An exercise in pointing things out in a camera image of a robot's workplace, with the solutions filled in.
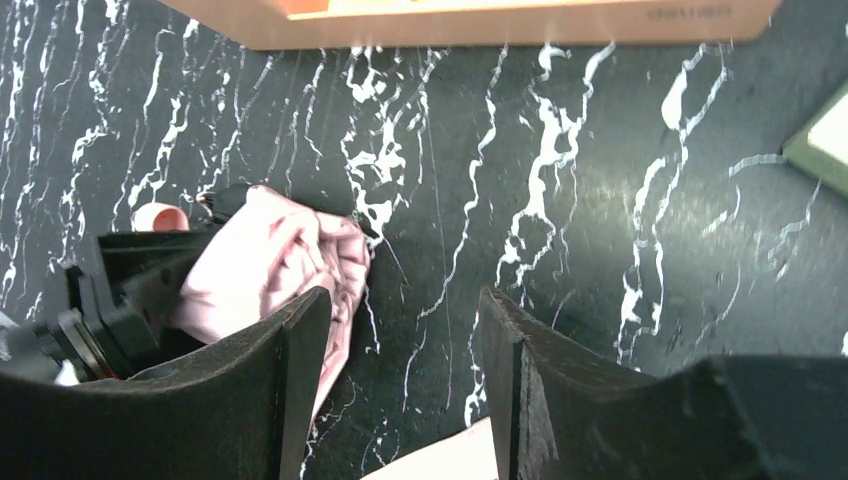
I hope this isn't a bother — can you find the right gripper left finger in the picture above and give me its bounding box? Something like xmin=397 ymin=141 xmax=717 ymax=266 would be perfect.
xmin=1 ymin=287 xmax=332 ymax=479

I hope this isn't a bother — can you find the black pink folding umbrella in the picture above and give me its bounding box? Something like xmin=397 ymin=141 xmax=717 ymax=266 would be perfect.
xmin=131 ymin=184 xmax=498 ymax=480

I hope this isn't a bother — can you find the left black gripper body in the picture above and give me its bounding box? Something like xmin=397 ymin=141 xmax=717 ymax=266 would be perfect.
xmin=1 ymin=231 xmax=213 ymax=382

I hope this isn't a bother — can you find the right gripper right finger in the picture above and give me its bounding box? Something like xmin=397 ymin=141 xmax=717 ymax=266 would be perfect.
xmin=478 ymin=288 xmax=847 ymax=479

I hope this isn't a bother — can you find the white green small box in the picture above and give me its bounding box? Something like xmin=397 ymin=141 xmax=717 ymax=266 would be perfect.
xmin=782 ymin=83 xmax=847 ymax=197

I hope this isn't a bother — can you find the orange plastic desk organizer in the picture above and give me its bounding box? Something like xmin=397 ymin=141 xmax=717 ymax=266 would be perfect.
xmin=167 ymin=0 xmax=780 ymax=50

